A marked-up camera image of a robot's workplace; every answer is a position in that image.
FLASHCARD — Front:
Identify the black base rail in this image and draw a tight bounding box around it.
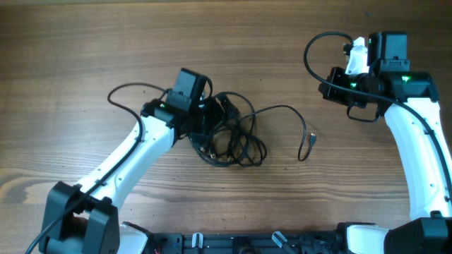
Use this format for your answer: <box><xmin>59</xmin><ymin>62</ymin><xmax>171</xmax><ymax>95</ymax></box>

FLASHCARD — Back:
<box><xmin>142</xmin><ymin>231</ymin><xmax>341</xmax><ymax>254</ymax></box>

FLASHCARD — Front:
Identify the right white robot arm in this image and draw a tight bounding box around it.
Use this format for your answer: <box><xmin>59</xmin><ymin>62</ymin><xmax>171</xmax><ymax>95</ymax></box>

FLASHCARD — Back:
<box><xmin>319</xmin><ymin>32</ymin><xmax>451</xmax><ymax>253</ymax></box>

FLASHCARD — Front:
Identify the black USB cable bundle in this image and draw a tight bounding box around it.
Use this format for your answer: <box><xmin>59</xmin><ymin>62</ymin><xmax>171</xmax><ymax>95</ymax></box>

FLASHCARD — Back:
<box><xmin>189</xmin><ymin>91</ymin><xmax>317</xmax><ymax>168</ymax></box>

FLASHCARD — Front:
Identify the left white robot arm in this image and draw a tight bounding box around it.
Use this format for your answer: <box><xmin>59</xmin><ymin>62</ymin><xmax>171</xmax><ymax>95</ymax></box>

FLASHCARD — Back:
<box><xmin>26</xmin><ymin>68</ymin><xmax>213</xmax><ymax>253</ymax></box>

